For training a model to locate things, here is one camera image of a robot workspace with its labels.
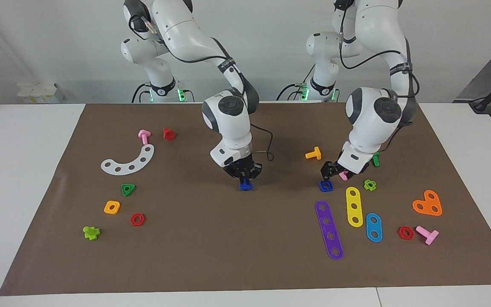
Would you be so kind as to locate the pink square plastic nut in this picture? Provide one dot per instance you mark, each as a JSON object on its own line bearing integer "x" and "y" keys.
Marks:
{"x": 345, "y": 176}

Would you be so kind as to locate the blue square plastic nut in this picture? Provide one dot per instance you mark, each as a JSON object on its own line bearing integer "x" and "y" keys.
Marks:
{"x": 330, "y": 188}

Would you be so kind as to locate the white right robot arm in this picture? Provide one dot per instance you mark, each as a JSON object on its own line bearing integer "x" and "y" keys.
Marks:
{"x": 228, "y": 119}

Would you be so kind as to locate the blue two-hole strip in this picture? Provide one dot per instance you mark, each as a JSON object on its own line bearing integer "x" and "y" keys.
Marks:
{"x": 374, "y": 227}

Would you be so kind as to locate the brown table mat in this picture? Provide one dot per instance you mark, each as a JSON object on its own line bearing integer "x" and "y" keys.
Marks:
{"x": 245, "y": 238}

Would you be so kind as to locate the yellow three-hole strip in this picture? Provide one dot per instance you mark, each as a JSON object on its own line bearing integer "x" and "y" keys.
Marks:
{"x": 353, "y": 199}

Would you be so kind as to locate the orange square plastic nut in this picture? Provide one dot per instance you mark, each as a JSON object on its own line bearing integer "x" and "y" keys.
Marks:
{"x": 106, "y": 208}

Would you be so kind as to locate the lime green cross-head screw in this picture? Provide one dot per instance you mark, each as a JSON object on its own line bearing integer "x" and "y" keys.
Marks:
{"x": 91, "y": 233}

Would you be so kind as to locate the red plastic screw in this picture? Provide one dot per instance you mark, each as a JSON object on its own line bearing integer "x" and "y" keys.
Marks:
{"x": 168, "y": 134}

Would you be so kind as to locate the purple four-hole strip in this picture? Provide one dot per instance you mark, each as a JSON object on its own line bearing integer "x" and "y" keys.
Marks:
{"x": 324, "y": 214}

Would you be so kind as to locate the white curved perforated plate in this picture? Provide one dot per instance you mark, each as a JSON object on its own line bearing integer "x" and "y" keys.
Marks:
{"x": 125, "y": 169}

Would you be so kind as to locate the blue plastic screw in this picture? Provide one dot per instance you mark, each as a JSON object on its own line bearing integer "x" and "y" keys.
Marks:
{"x": 245, "y": 186}

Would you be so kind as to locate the green plastic screw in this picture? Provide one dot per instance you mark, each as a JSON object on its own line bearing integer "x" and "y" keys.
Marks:
{"x": 376, "y": 161}

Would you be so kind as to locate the pink plastic screw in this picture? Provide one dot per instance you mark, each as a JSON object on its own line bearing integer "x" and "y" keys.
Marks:
{"x": 428, "y": 235}
{"x": 143, "y": 136}

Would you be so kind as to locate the red hexagonal plastic nut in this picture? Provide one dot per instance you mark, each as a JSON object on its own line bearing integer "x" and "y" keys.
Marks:
{"x": 400, "y": 233}
{"x": 132, "y": 220}

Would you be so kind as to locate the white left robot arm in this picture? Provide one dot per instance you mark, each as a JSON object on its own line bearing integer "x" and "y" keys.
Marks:
{"x": 373, "y": 115}

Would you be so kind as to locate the lime green flower nut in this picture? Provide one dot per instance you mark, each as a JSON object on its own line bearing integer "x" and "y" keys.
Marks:
{"x": 366, "y": 186}

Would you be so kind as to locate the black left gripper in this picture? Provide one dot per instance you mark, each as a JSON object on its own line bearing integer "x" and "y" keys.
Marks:
{"x": 331, "y": 167}

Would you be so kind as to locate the green triangular plastic nut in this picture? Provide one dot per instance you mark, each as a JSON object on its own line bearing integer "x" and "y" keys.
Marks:
{"x": 132, "y": 186}

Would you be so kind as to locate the white box with yellow labels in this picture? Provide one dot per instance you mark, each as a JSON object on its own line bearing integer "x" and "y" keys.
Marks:
{"x": 41, "y": 92}

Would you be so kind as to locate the orange plastic screw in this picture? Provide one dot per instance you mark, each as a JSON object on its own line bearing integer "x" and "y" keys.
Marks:
{"x": 313, "y": 154}

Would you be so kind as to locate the orange heart-shaped plate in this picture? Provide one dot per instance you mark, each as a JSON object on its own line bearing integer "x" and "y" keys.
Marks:
{"x": 428, "y": 204}

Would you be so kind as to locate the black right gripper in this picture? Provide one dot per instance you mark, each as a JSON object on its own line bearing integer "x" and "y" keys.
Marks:
{"x": 243, "y": 168}

